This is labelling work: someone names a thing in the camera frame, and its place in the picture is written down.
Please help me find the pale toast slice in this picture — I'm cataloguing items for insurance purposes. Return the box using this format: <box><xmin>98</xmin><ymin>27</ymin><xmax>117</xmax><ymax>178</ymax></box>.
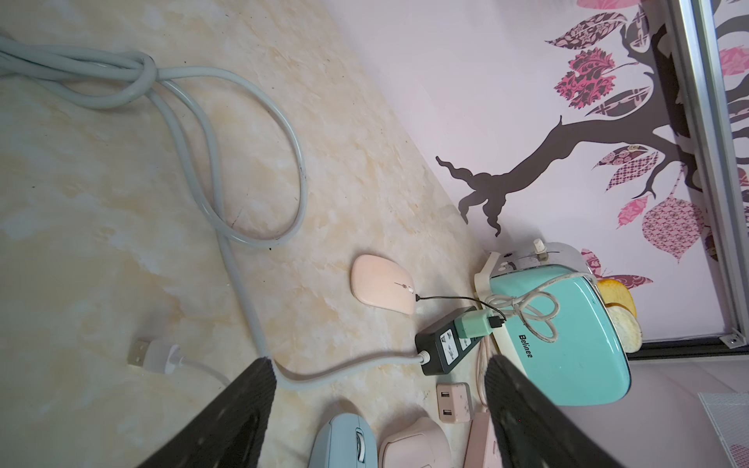
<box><xmin>607</xmin><ymin>304</ymin><xmax>643</xmax><ymax>354</ymax></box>

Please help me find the black power strip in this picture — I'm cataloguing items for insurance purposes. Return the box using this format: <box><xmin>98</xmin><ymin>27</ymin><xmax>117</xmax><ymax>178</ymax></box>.
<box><xmin>415</xmin><ymin>306</ymin><xmax>480</xmax><ymax>376</ymax></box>

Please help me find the beige plug on black strip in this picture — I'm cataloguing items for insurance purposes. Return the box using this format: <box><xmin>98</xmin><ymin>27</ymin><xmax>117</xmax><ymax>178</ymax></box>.
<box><xmin>436</xmin><ymin>382</ymin><xmax>472</xmax><ymax>424</ymax></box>

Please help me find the pink mouse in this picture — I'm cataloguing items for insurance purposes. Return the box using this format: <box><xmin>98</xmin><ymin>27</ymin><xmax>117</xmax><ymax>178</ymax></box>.
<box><xmin>350</xmin><ymin>255</ymin><xmax>417</xmax><ymax>316</ymax></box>
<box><xmin>378</xmin><ymin>417</ymin><xmax>452</xmax><ymax>468</ymax></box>

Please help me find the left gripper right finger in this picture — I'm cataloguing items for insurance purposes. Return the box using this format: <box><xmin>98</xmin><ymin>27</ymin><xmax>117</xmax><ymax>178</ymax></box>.
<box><xmin>484</xmin><ymin>355</ymin><xmax>621</xmax><ymax>467</ymax></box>

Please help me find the mint green toaster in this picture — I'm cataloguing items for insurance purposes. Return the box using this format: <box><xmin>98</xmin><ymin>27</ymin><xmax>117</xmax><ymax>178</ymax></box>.
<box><xmin>474</xmin><ymin>240</ymin><xmax>631</xmax><ymax>407</ymax></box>

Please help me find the pink power strip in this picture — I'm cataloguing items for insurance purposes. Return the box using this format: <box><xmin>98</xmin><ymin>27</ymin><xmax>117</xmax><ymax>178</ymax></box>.
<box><xmin>463</xmin><ymin>411</ymin><xmax>502</xmax><ymax>468</ymax></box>

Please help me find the grey coiled cable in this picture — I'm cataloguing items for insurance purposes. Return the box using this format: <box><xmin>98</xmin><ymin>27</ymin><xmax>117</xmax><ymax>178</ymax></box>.
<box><xmin>0</xmin><ymin>28</ymin><xmax>431</xmax><ymax>393</ymax></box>

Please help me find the green plug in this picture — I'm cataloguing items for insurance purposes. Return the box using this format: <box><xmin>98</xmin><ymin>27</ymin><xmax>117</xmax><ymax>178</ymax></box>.
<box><xmin>454</xmin><ymin>309</ymin><xmax>505</xmax><ymax>339</ymax></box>

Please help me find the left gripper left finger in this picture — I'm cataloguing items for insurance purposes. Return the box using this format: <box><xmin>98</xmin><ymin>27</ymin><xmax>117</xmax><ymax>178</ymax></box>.
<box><xmin>140</xmin><ymin>358</ymin><xmax>277</xmax><ymax>468</ymax></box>

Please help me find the yellow toast slice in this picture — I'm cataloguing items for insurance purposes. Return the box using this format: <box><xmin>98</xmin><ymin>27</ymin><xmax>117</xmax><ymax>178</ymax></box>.
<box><xmin>598</xmin><ymin>279</ymin><xmax>637</xmax><ymax>318</ymax></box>

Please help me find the blue mouse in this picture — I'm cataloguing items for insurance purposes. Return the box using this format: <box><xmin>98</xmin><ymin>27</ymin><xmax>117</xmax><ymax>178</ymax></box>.
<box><xmin>308</xmin><ymin>413</ymin><xmax>378</xmax><ymax>468</ymax></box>

